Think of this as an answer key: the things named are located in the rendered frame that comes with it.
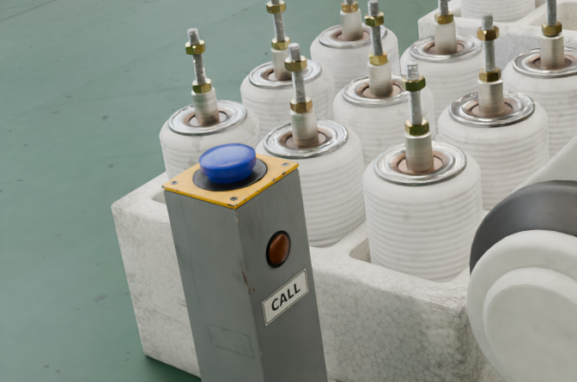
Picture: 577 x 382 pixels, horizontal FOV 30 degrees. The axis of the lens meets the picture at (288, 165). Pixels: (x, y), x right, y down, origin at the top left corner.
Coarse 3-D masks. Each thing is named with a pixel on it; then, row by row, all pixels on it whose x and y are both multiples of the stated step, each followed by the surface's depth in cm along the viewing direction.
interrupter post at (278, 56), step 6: (276, 54) 108; (282, 54) 107; (288, 54) 108; (276, 60) 108; (282, 60) 108; (276, 66) 108; (282, 66) 108; (276, 72) 109; (282, 72) 108; (288, 72) 108; (282, 78) 109
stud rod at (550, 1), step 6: (546, 0) 100; (552, 0) 100; (546, 6) 101; (552, 6) 100; (546, 12) 101; (552, 12) 101; (546, 18) 101; (552, 18) 101; (546, 24) 101; (552, 24) 101
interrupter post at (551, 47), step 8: (544, 40) 101; (552, 40) 101; (560, 40) 101; (544, 48) 102; (552, 48) 101; (560, 48) 102; (544, 56) 102; (552, 56) 102; (560, 56) 102; (544, 64) 103; (552, 64) 102; (560, 64) 102
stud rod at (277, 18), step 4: (272, 0) 106; (276, 0) 106; (272, 4) 106; (276, 16) 106; (280, 16) 106; (276, 20) 107; (280, 20) 107; (276, 24) 107; (280, 24) 107; (276, 28) 107; (280, 28) 107; (276, 32) 107; (280, 32) 107; (276, 36) 107; (280, 36) 107; (284, 36) 108; (276, 40) 108; (280, 40) 107
